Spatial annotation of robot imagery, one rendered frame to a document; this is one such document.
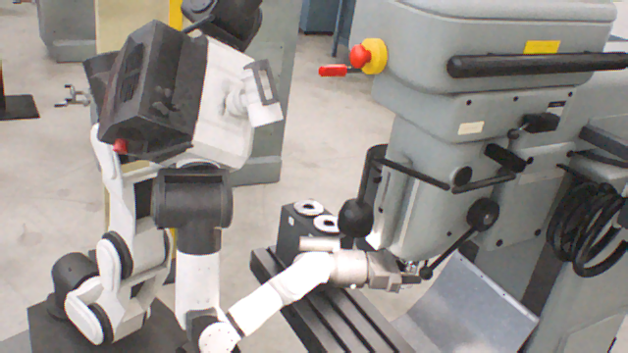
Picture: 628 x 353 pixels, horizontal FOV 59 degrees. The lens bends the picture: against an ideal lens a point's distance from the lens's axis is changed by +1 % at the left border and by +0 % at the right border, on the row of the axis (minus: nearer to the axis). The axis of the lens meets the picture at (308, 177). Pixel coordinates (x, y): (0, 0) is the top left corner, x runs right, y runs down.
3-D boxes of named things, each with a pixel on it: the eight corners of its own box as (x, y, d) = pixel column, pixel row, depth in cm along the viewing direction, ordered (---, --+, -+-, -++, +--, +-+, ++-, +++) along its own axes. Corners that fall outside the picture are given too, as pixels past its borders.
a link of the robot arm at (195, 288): (181, 366, 111) (183, 260, 106) (168, 335, 122) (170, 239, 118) (235, 356, 116) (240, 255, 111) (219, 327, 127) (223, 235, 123)
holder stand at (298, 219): (315, 294, 164) (325, 239, 155) (274, 254, 179) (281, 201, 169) (345, 282, 171) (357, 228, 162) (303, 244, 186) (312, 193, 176)
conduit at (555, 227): (568, 290, 114) (608, 205, 104) (508, 246, 126) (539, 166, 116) (619, 272, 123) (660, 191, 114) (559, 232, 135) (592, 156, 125)
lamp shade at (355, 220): (329, 226, 108) (334, 199, 106) (347, 213, 114) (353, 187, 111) (360, 242, 105) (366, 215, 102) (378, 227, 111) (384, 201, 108)
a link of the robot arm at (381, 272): (405, 272, 123) (353, 270, 120) (395, 305, 127) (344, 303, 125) (391, 239, 134) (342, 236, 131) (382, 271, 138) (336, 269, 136)
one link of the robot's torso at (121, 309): (74, 325, 181) (92, 229, 152) (129, 299, 195) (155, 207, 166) (98, 362, 175) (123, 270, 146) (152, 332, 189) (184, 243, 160)
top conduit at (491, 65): (458, 81, 84) (464, 59, 82) (440, 73, 87) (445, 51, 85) (627, 72, 107) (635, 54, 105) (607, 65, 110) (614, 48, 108)
